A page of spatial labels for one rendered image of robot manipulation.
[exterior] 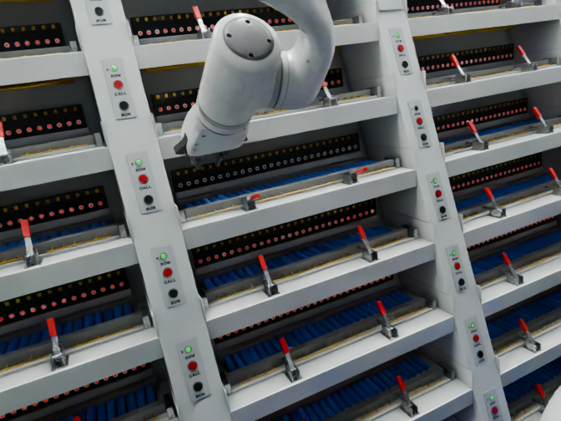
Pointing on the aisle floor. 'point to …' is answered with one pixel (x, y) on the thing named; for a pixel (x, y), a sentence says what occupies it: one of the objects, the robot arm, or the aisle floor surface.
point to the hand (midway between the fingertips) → (207, 155)
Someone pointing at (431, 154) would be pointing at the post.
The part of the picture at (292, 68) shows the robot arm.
